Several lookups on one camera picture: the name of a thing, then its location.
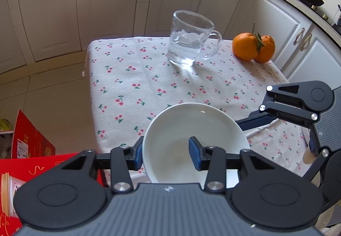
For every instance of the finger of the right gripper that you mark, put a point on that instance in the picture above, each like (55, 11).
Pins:
(324, 169)
(297, 103)

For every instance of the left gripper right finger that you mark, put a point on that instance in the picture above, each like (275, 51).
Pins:
(262, 192)

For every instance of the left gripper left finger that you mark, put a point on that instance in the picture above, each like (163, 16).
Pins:
(75, 195)

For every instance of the white bowl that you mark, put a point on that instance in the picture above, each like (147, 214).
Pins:
(178, 142)

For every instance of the white kitchen cabinets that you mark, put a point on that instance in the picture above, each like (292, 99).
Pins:
(38, 30)

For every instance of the red drink carton box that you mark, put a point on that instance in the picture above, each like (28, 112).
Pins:
(25, 154)

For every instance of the bumpy orange without leaf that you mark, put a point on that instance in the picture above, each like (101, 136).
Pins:
(267, 50)

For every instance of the orange with green leaf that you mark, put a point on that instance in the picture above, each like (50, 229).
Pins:
(246, 46)

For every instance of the glass mug with water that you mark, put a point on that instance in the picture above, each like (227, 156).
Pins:
(192, 37)

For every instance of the cherry print tablecloth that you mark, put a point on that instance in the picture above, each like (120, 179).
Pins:
(132, 81)

